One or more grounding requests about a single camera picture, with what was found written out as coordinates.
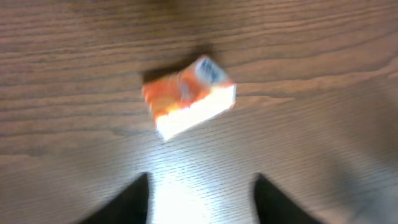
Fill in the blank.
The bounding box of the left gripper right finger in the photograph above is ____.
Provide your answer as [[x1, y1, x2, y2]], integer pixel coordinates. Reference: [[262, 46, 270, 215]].
[[254, 173, 322, 224]]

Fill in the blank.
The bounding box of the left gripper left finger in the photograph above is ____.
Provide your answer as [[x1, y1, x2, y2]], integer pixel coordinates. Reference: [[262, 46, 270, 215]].
[[79, 173, 149, 224]]

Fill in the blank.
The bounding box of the small orange carton box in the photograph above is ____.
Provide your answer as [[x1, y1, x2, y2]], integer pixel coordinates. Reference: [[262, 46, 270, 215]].
[[142, 55, 237, 141]]

